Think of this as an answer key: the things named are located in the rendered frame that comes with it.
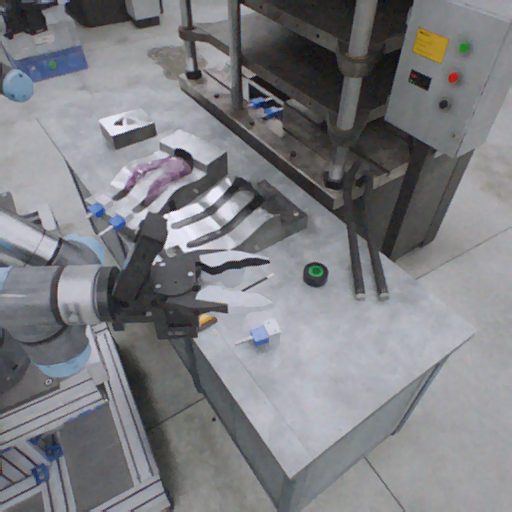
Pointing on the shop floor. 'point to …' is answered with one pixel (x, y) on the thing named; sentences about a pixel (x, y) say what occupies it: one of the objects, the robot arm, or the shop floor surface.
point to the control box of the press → (446, 90)
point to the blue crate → (51, 64)
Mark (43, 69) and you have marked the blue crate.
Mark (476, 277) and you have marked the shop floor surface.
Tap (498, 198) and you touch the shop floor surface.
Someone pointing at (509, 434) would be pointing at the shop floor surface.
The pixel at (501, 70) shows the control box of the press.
